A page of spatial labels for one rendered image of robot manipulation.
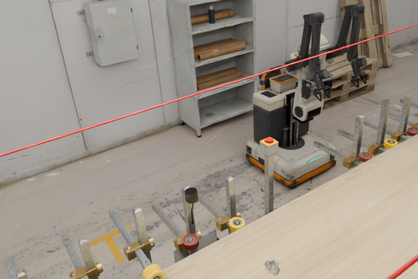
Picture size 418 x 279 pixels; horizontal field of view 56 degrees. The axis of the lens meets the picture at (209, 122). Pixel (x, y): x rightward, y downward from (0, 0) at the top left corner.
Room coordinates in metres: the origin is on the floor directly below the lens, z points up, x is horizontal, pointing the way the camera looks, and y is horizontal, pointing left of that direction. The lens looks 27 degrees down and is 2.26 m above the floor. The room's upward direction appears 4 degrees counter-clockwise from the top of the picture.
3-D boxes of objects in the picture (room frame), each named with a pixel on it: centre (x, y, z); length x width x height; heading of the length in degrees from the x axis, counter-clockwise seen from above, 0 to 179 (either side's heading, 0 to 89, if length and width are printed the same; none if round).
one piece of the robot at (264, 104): (3.38, -0.73, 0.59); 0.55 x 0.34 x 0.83; 121
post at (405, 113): (2.40, -1.37, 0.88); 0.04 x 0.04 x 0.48; 31
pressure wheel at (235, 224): (1.52, -0.10, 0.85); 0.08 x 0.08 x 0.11
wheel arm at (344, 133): (2.33, -1.07, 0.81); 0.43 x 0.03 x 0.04; 31
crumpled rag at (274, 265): (1.22, -0.23, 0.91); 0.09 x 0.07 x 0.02; 178
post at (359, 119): (2.14, -0.94, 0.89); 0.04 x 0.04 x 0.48; 31
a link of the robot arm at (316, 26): (2.80, -0.83, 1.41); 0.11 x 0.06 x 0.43; 120
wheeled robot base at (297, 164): (3.30, -0.78, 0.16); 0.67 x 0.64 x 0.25; 31
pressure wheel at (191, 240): (1.42, 0.13, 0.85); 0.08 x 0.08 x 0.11
